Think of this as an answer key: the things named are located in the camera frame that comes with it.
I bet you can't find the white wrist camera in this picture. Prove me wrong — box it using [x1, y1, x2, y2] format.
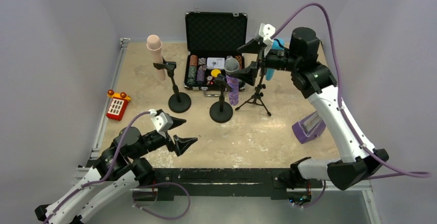
[255, 23, 276, 46]
[148, 109, 174, 137]

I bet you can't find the black tripod shock-mount stand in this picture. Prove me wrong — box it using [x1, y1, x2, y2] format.
[235, 55, 272, 117]

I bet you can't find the black round-base mic stand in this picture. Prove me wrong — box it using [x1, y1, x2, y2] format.
[153, 57, 192, 113]

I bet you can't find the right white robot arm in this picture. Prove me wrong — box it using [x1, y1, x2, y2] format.
[232, 25, 389, 190]

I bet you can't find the black poker chip case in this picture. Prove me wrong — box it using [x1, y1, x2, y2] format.
[183, 11, 248, 91]

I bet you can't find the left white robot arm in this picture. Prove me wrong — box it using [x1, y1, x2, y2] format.
[35, 109, 198, 223]

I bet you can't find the yellow poker chip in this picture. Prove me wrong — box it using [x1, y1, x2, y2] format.
[211, 69, 221, 77]

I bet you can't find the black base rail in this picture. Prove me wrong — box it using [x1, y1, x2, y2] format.
[132, 168, 323, 203]

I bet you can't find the white card deck box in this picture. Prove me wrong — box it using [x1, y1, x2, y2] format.
[206, 57, 225, 70]

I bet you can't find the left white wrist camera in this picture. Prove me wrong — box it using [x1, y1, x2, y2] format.
[148, 109, 174, 137]

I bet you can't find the blue microphone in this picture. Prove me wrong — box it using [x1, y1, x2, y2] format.
[265, 39, 285, 81]

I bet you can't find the red yellow toy block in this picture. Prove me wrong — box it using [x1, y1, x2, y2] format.
[106, 89, 131, 121]

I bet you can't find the pink microphone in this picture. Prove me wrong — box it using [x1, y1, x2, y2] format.
[146, 35, 163, 63]

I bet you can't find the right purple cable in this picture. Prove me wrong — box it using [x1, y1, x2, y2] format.
[273, 3, 432, 180]

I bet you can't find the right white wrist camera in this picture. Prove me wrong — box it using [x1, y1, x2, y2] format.
[255, 23, 276, 46]

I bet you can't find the purple glitter microphone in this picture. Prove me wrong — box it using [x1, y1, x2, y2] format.
[224, 57, 240, 106]

